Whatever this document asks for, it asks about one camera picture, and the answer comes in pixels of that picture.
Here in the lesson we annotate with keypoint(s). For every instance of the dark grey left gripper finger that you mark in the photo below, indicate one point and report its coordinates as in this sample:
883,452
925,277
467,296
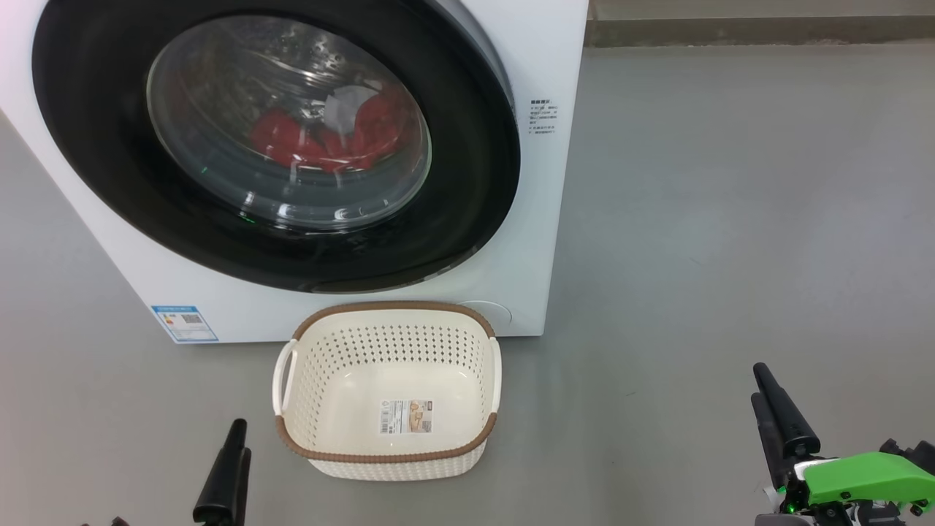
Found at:
219,482
246,475

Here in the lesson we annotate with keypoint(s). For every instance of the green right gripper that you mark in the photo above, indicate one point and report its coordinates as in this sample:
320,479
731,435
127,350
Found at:
869,478

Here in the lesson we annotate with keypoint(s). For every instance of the red garment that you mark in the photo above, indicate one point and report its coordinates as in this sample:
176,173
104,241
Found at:
288,142

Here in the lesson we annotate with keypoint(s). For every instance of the washing machine glass door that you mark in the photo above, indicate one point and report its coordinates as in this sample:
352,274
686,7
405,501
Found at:
467,183

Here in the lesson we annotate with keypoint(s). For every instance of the white printed instruction label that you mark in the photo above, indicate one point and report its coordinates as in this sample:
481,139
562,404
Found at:
406,416

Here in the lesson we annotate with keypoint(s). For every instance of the cream perforated basket brown rim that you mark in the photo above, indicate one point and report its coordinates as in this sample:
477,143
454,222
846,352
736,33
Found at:
394,365

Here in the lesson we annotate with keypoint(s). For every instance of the white front-load washing machine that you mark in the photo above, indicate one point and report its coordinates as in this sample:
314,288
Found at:
88,219

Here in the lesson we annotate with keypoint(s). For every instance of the stainless steel washing machine drum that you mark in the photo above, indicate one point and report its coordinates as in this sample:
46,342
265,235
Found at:
219,109

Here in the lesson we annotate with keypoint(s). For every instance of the blue energy label sticker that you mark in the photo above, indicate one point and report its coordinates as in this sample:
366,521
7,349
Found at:
184,324

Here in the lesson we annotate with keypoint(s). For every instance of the white round filter cover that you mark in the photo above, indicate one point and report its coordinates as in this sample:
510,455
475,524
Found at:
498,314

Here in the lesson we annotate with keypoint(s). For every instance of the small printed text sticker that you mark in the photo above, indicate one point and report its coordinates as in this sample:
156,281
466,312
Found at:
544,117

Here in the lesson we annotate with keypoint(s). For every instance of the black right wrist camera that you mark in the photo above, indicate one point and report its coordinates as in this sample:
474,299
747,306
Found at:
913,451

